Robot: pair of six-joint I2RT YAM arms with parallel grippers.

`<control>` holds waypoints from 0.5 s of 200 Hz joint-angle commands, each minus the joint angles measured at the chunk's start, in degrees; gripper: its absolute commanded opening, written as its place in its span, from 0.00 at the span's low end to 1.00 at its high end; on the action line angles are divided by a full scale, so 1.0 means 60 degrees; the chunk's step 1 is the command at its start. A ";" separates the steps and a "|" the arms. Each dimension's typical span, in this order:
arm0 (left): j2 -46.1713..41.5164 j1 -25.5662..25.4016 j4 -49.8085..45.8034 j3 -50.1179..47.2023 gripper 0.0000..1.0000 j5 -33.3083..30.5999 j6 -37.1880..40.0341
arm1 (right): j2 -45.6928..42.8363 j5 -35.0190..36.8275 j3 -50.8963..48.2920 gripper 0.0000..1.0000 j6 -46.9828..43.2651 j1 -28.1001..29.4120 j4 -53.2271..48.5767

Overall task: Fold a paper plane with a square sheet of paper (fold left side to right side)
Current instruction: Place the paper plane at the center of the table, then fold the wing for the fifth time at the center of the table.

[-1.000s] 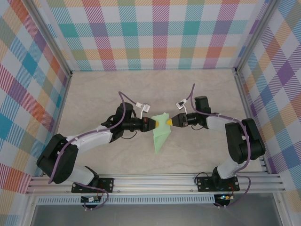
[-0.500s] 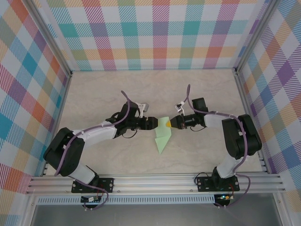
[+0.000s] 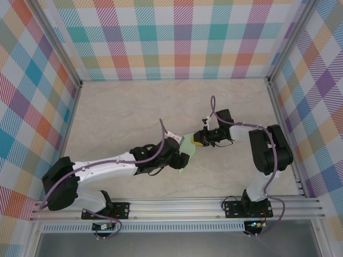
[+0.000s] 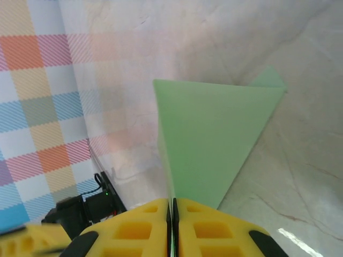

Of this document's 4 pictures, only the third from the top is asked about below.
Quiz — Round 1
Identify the light green paper sheet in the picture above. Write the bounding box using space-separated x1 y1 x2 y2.
177 132 197 176

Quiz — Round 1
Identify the grey metal panel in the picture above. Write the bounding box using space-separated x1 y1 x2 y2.
34 231 322 257

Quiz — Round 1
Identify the small black circuit board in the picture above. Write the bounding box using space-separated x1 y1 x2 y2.
92 222 116 231

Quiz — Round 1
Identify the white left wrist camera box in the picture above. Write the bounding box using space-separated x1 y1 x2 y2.
165 132 185 147

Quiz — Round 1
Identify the aluminium mounting rail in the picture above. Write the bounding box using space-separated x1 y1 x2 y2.
28 196 326 222

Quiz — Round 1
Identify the thin black wire loop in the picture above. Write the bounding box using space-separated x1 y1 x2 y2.
221 194 243 209

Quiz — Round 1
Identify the aluminium table edge rail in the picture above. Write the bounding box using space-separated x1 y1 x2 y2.
47 81 83 201
266 79 307 198

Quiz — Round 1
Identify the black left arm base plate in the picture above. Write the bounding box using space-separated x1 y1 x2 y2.
81 202 131 220

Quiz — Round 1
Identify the slotted grey cable duct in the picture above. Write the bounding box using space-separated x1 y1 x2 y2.
42 221 246 233

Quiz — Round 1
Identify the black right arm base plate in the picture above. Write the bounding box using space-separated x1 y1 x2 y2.
223 201 273 219

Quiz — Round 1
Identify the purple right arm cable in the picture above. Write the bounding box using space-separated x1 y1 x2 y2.
210 95 286 238

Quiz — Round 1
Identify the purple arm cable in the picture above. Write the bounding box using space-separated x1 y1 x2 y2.
210 95 286 238
39 118 172 240

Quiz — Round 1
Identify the aluminium frame post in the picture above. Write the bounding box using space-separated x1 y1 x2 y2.
26 0 84 88
266 0 318 84

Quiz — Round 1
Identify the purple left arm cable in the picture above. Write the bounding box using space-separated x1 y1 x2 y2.
39 118 172 240

